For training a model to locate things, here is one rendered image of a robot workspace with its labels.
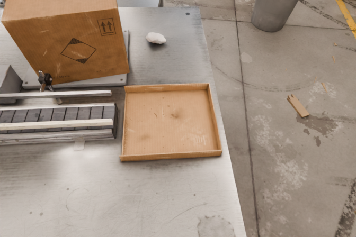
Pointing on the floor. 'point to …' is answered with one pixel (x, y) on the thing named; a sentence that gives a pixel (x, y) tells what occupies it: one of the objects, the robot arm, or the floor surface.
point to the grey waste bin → (275, 2)
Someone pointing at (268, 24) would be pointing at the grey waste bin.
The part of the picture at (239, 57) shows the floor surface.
